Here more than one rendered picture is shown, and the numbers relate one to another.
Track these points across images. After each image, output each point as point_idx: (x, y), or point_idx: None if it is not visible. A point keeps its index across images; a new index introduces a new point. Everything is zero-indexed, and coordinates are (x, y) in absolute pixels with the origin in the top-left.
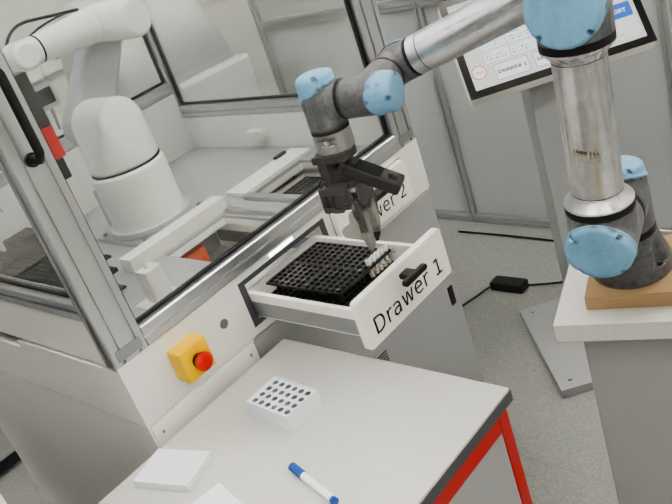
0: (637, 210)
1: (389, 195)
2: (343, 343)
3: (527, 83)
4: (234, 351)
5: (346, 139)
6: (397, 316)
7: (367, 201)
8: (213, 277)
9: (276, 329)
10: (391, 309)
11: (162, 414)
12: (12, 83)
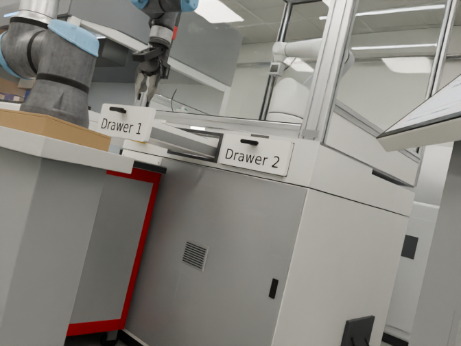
0: (24, 37)
1: (264, 156)
2: (191, 212)
3: (403, 133)
4: (155, 153)
5: (151, 31)
6: (110, 130)
7: (145, 70)
8: (168, 114)
9: (172, 164)
10: (111, 123)
11: (127, 148)
12: None
